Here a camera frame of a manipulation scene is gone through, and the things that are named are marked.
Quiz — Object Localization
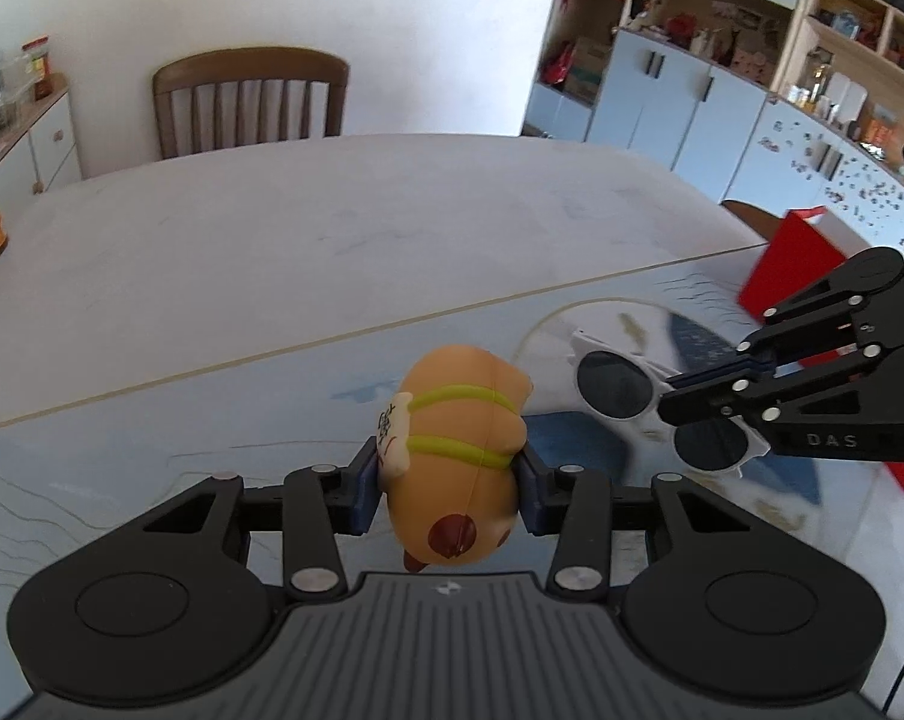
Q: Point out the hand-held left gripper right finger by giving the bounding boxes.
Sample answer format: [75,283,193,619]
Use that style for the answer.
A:
[513,448,753,601]

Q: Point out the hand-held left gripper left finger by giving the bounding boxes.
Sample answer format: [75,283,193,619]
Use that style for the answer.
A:
[140,441,385,601]

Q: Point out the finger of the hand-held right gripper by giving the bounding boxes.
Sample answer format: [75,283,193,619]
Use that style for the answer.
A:
[673,264,904,389]
[658,337,904,433]

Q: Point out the red cardboard box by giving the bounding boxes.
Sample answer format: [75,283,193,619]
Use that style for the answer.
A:
[737,208,904,497]

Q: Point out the orange capybara squeeze toy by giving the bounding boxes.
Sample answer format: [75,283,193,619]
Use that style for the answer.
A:
[375,345,534,575]

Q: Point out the white sunglasses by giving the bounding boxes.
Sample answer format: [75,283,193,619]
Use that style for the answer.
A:
[570,328,772,475]

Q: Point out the cardboard carton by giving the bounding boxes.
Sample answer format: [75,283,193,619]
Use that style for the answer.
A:
[564,37,610,102]

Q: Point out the red bag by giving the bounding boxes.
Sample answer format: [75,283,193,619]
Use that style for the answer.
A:
[540,45,577,87]

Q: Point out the brown wooden chair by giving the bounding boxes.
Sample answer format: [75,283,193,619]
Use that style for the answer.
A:
[152,47,350,161]

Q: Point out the white side cabinet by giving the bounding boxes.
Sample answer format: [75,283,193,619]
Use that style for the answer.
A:
[0,73,84,200]

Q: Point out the red lid jar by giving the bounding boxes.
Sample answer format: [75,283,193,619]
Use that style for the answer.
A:
[23,36,54,100]

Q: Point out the pale blue wall cabinet unit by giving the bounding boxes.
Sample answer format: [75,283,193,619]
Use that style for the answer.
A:
[523,0,904,256]

